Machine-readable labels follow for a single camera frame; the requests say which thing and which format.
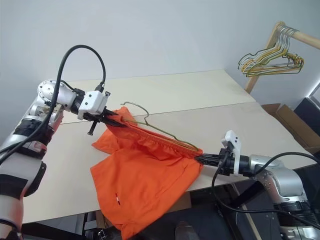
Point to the open cardboard box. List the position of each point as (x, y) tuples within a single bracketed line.
[(287, 120)]

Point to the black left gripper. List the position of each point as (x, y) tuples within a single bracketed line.
[(96, 116)]

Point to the orange shorts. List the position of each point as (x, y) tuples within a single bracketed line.
[(145, 180)]

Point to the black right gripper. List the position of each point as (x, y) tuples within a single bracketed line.
[(230, 170)]

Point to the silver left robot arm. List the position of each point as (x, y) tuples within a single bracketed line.
[(65, 96)]

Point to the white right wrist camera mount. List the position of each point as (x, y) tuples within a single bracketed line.
[(233, 142)]

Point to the black table frame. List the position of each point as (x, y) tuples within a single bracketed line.
[(252, 192)]

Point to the wooden clothes rack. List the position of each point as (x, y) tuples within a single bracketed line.
[(252, 83)]

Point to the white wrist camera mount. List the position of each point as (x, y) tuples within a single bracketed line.
[(93, 102), (233, 142)]

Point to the black case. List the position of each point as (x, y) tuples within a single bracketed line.
[(308, 110)]

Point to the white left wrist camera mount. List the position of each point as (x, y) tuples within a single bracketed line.
[(93, 102)]

